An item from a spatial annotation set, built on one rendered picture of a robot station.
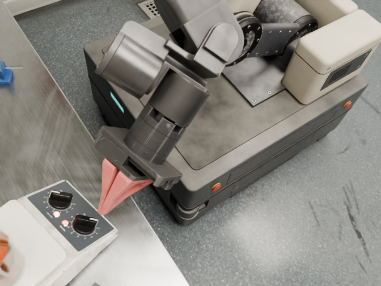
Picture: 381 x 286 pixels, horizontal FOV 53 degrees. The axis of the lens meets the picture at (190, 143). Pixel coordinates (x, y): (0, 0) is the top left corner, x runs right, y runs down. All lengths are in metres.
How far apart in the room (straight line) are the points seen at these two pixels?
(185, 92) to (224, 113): 0.82
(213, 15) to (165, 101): 0.11
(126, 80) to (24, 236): 0.26
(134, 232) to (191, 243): 0.80
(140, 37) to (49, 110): 0.38
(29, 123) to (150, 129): 0.37
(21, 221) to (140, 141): 0.22
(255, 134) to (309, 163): 0.50
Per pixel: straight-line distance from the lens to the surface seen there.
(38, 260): 0.55
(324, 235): 1.56
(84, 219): 0.58
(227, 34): 0.43
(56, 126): 0.74
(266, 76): 1.37
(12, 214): 0.58
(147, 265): 0.62
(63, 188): 0.64
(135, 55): 0.42
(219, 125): 1.21
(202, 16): 0.44
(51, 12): 2.15
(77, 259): 0.56
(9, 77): 0.83
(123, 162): 0.44
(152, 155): 0.44
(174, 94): 0.43
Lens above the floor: 1.35
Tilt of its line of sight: 58 degrees down
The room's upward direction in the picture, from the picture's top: 10 degrees clockwise
